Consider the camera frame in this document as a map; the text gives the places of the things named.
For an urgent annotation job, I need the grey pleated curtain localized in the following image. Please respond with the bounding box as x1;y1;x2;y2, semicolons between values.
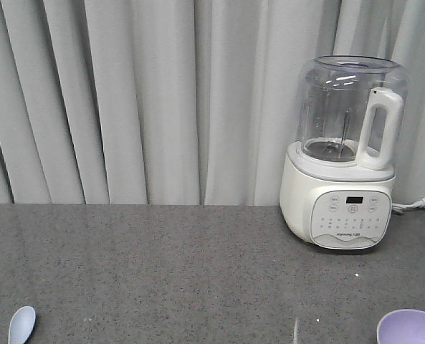
0;1;425;205

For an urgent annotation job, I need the purple plastic bowl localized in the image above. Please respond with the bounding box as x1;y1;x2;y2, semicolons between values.
376;309;425;344

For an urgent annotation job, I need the light blue plastic spoon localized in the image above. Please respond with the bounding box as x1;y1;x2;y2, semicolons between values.
8;306;36;344

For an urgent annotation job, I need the white power cord with plug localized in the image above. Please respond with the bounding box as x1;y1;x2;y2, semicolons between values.
391;195;425;216

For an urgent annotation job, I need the white blender with clear jug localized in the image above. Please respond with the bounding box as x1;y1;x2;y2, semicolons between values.
280;55;409;250

